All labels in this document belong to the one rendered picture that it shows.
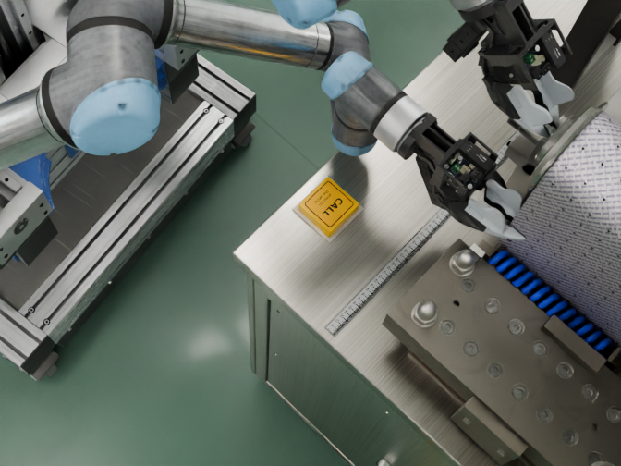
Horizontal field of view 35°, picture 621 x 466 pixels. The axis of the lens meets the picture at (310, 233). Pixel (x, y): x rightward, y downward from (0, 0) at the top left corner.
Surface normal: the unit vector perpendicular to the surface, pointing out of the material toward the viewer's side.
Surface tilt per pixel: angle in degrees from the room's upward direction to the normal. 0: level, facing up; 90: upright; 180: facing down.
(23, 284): 0
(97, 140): 86
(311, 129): 0
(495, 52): 51
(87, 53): 25
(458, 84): 0
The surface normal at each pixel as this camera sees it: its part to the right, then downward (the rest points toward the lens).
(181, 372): 0.05, -0.34
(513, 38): -0.68, 0.68
